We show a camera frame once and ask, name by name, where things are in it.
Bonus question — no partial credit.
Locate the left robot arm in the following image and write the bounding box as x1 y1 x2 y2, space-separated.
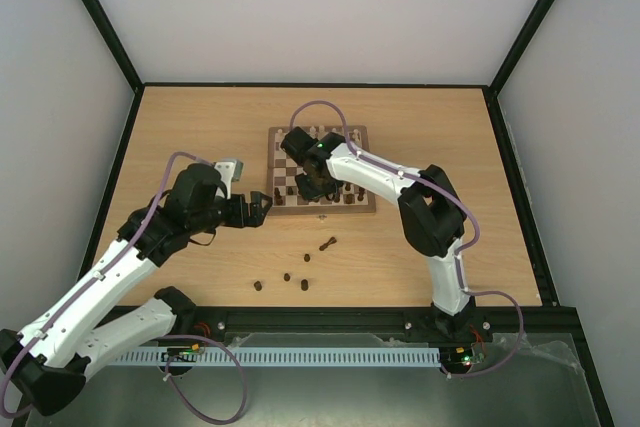
1 160 273 416

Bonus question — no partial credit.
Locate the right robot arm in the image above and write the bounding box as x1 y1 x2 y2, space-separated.
280 127 471 339

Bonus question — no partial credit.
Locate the wooden chess board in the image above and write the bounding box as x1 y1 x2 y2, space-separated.
266 126 377 216

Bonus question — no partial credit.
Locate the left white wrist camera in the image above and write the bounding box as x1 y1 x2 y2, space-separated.
214 158 244 198

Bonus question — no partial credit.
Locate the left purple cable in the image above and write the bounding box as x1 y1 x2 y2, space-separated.
0 151 250 422

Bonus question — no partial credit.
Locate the purple cable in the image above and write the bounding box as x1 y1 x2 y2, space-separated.
0 151 250 422
289 99 526 379

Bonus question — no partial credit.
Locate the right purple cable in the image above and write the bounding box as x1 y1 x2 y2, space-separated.
289 99 526 379

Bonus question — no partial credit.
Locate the light blue cable duct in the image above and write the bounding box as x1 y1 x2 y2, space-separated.
112 347 441 368

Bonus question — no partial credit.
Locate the black aluminium frame rail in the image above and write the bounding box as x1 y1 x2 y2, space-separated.
49 304 581 343

